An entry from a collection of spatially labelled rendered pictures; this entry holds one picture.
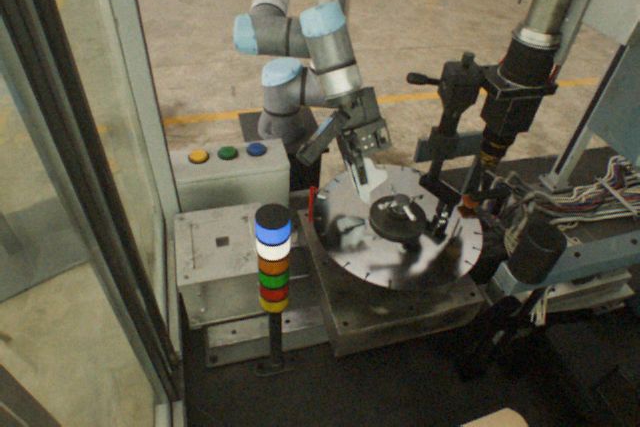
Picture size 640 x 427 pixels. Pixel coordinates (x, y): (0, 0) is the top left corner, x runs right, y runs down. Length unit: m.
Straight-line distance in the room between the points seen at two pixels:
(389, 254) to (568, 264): 0.29
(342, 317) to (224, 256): 0.25
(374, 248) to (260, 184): 0.38
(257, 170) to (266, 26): 0.34
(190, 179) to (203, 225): 0.16
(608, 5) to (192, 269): 0.76
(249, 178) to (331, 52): 0.41
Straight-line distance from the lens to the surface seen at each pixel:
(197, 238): 0.89
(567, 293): 1.01
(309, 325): 0.92
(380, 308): 0.85
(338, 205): 0.86
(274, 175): 1.05
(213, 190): 1.05
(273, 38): 0.86
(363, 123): 0.79
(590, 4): 0.73
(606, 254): 0.83
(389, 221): 0.84
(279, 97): 1.28
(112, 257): 0.51
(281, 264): 0.59
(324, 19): 0.75
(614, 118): 0.72
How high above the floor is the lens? 1.55
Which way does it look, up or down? 42 degrees down
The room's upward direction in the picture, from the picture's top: 4 degrees clockwise
